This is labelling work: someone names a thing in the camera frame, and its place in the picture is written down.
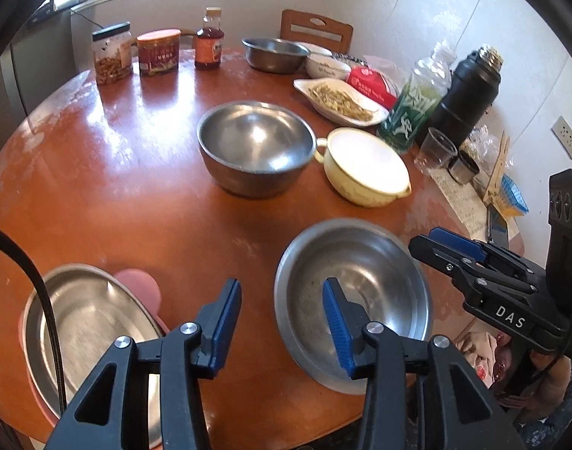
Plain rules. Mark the grey refrigerator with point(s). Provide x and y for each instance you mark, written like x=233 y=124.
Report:
x=37 y=65

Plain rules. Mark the clear plastic bag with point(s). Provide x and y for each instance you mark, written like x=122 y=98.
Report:
x=483 y=143

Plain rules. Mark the brown syrup bottle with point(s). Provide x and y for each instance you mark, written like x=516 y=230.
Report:
x=208 y=47

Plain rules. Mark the red jar with orange lid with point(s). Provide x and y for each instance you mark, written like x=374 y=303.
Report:
x=158 y=54

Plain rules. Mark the steel basin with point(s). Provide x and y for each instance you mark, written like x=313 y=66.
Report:
x=272 y=56

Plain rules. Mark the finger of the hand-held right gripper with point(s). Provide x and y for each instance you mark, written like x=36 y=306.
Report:
x=455 y=239
x=436 y=253

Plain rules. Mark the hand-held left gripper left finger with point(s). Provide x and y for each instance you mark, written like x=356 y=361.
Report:
x=222 y=333

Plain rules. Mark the shallow steel bowl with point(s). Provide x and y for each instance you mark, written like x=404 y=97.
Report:
x=361 y=267

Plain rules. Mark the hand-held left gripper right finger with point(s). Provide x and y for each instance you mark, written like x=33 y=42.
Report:
x=337 y=333

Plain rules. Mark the wooden chair back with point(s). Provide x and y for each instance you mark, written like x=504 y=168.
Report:
x=295 y=33

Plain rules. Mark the pink plate with ears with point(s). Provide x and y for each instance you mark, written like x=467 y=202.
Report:
x=140 y=286

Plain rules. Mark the wall outlet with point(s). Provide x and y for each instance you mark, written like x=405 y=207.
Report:
x=567 y=136

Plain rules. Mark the black thermos flask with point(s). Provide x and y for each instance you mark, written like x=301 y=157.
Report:
x=459 y=98

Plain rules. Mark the clear jar with black lid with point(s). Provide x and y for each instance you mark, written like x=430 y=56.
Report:
x=110 y=61

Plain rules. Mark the white oval dish with food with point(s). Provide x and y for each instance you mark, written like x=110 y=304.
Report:
x=337 y=101

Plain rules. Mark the paper sheet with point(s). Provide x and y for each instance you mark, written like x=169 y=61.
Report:
x=459 y=201

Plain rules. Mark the blue package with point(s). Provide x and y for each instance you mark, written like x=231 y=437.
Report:
x=513 y=197

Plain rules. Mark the round steel pan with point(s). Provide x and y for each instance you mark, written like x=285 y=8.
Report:
x=93 y=318

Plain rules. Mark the small steel cup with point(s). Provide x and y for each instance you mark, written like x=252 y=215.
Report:
x=464 y=168

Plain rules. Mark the clear plastic cup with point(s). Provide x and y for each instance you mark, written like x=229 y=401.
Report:
x=434 y=150

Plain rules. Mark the strawberry print bag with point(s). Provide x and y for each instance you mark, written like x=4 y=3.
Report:
x=478 y=351

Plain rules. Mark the red packet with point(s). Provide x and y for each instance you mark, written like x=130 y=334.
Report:
x=368 y=82

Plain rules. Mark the deep steel bowl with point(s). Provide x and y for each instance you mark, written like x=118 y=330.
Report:
x=253 y=136

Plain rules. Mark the white ceramic bowl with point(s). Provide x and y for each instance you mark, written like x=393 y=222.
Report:
x=326 y=70

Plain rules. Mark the green label plastic bottle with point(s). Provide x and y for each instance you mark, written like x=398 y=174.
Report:
x=403 y=117

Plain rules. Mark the dark phone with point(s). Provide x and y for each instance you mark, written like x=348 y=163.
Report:
x=497 y=227

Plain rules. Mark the white plate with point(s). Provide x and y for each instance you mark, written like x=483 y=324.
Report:
x=314 y=49

